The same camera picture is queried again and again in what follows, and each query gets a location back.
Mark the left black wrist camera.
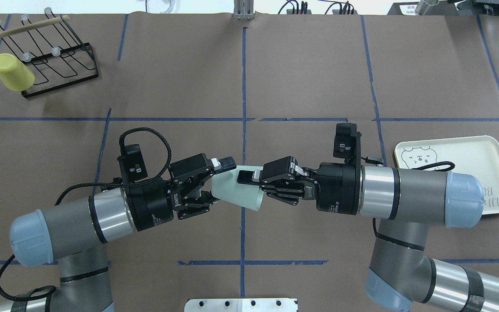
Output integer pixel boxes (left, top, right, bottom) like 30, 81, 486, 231
117, 144, 148, 184

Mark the left black braided cable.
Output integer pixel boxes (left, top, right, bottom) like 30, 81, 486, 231
0, 127, 173, 302

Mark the black wire cup rack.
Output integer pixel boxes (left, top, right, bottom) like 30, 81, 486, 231
0, 7, 100, 98

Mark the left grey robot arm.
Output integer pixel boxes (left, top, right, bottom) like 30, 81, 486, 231
0, 153, 236, 312

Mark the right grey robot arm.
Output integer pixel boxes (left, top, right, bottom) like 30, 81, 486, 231
234, 156, 499, 312

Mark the cream bear print tray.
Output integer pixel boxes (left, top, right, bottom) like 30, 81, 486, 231
394, 136, 499, 215

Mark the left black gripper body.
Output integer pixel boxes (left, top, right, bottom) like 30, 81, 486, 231
168, 154, 216, 220

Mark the metal cylinder can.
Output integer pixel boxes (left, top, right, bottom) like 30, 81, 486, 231
415, 0, 440, 16

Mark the aluminium frame post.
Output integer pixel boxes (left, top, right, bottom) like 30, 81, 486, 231
233, 0, 255, 20

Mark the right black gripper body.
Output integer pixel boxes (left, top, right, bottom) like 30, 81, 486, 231
261, 156, 318, 206

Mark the light green plastic cup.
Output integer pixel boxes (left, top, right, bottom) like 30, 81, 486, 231
211, 165, 264, 211

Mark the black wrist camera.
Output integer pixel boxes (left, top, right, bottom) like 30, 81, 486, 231
117, 144, 148, 184
333, 122, 362, 165

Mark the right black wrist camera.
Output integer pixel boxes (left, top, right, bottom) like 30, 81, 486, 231
333, 122, 362, 165

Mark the yellow plastic cup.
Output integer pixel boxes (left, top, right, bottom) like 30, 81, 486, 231
0, 53, 35, 91

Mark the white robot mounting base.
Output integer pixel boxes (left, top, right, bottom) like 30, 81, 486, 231
184, 298, 299, 312

